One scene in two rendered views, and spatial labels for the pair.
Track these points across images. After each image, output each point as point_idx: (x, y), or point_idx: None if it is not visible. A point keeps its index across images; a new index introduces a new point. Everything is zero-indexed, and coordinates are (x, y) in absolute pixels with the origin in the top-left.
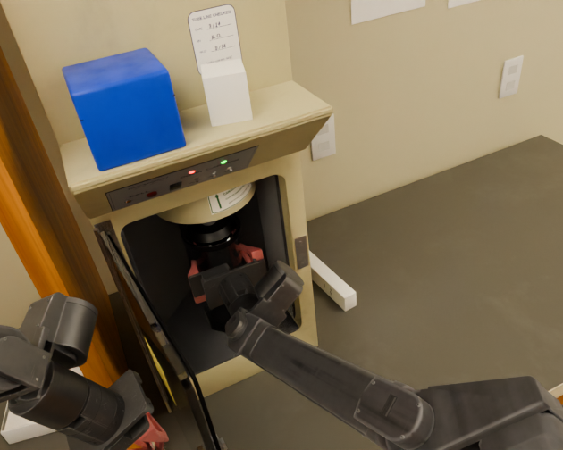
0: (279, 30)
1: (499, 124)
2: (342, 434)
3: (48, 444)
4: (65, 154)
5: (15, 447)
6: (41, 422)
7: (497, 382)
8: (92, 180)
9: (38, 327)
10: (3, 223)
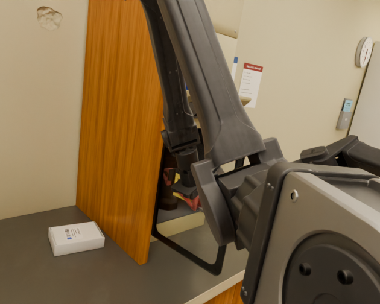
0: None
1: (246, 161)
2: (230, 250)
3: (79, 256)
4: None
5: (59, 257)
6: (189, 162)
7: (342, 139)
8: None
9: None
10: (161, 99)
